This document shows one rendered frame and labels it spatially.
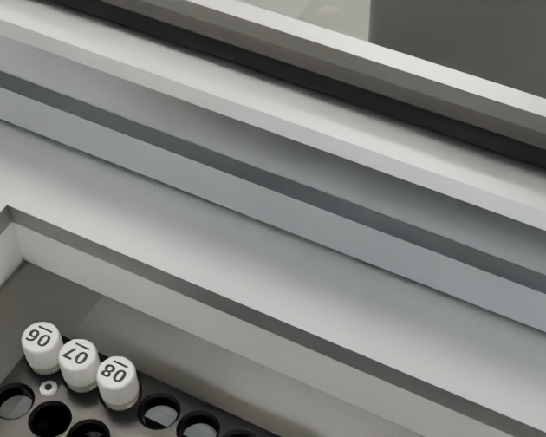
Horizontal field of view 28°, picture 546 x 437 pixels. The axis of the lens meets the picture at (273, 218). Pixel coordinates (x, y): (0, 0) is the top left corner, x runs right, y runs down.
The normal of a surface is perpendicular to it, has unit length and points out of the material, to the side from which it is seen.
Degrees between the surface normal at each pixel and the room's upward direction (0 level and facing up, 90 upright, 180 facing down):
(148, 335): 0
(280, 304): 0
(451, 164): 0
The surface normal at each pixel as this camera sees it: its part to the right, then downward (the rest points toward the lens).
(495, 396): -0.03, -0.65
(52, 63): -0.47, 0.67
